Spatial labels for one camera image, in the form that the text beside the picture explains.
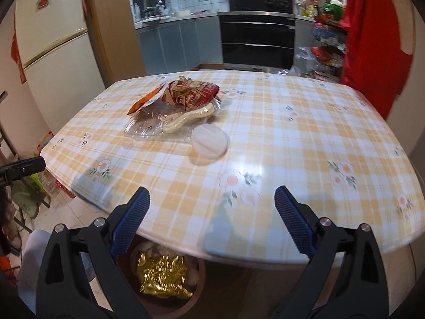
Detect wooden door frame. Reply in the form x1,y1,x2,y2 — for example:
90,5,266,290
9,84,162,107
81,0,148,87

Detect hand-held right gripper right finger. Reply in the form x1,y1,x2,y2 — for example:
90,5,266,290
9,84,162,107
274,185,390,319

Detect red snack packet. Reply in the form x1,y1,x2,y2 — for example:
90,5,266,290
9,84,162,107
163,77,221,114

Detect red hanging garment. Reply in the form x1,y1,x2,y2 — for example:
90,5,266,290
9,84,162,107
339,0,415,120

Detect round white plastic lid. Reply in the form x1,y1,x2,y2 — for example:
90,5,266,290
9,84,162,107
191,124,230,160

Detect cream two-door refrigerator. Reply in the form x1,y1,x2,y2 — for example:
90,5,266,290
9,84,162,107
13,0,107,130

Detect yellow checked tablecloth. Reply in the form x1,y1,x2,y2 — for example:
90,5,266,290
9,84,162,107
40,71,425,266

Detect gold foil wrapper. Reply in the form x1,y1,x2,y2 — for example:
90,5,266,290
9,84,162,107
137,252,195,298

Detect person's grey trouser leg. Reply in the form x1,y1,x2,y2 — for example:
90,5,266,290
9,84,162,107
16,229,97,306

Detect white green plastic bag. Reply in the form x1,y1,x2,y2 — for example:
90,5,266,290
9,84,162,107
136,242,186,256

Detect shelf of seasoning bottles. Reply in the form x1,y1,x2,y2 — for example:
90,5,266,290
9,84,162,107
294,0,324,17

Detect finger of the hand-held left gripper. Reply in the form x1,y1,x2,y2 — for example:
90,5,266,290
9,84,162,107
0,156,46,183

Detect kitchen counter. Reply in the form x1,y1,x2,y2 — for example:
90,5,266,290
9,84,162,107
134,10,220,29

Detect plastic bags of groceries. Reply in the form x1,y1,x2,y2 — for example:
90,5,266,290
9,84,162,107
275,45,319,77

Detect black wire storage rack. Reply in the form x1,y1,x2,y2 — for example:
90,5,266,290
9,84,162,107
309,3,349,82

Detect clear plastic tray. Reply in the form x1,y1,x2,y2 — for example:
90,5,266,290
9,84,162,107
124,104,186,140

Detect black built-in oven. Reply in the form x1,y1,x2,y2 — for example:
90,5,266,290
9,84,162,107
217,11,297,70

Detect brown round bin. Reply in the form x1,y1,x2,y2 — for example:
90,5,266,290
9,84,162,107
116,242,206,319

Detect yellow red floor bag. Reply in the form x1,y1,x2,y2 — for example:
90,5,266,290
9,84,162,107
35,131,55,155

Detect chrome kitchen faucet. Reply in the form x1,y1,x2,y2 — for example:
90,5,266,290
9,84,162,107
143,0,167,17

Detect green floor bag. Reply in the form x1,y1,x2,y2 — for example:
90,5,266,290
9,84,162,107
10,171,50,220

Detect narrow grey cabinet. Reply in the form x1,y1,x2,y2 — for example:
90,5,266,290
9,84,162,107
295,15,316,70

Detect grey lower kitchen cabinets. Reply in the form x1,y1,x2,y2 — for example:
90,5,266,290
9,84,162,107
134,15,224,75

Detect orange snack wrapper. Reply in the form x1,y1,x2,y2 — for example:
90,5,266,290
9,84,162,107
128,85,168,117

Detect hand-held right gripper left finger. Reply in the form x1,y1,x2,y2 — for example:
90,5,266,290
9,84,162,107
36,186,151,319

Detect red hanging banner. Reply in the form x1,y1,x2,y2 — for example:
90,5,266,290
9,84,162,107
10,33,29,83

